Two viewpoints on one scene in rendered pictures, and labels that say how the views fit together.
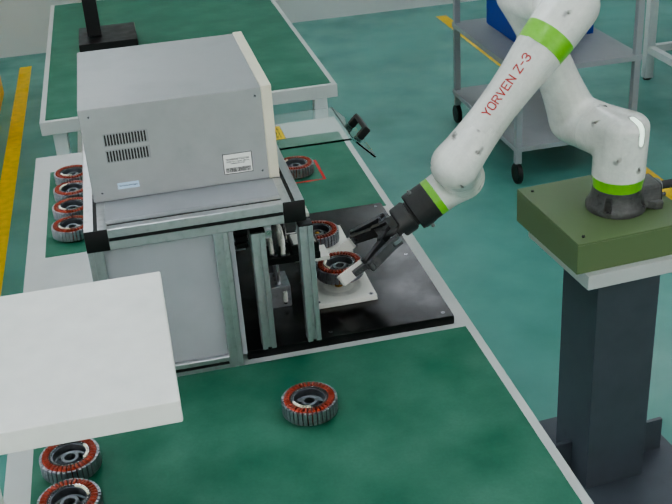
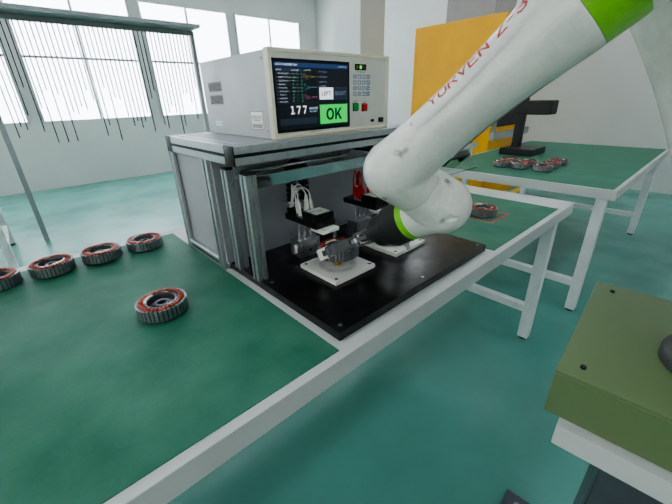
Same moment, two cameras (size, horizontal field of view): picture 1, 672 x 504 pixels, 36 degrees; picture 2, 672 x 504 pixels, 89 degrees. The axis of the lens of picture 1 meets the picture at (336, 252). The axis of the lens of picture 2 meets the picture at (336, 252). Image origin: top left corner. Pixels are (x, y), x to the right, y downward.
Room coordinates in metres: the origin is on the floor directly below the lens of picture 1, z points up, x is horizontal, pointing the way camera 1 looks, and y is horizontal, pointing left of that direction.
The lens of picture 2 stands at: (1.67, -0.74, 1.21)
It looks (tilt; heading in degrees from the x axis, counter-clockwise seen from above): 24 degrees down; 59
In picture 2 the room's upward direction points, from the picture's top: 2 degrees counter-clockwise
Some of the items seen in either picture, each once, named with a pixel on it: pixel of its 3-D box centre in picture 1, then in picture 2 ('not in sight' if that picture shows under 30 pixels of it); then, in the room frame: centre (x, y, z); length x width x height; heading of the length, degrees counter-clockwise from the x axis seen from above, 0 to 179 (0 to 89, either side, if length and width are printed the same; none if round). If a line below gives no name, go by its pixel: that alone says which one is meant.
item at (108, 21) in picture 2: not in sight; (122, 129); (1.76, 3.60, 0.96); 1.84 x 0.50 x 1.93; 11
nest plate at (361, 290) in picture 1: (338, 287); (337, 265); (2.13, 0.00, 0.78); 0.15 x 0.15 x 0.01; 11
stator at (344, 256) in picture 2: (339, 267); (338, 249); (2.13, -0.01, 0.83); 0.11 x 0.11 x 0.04
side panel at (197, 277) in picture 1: (169, 308); (200, 207); (1.85, 0.35, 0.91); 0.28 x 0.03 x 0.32; 101
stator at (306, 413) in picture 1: (309, 403); (162, 304); (1.68, 0.07, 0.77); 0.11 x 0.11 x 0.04
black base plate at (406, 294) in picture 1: (322, 271); (363, 256); (2.24, 0.04, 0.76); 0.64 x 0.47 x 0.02; 11
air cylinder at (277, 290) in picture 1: (278, 289); (305, 244); (2.10, 0.14, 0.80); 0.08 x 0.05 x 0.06; 11
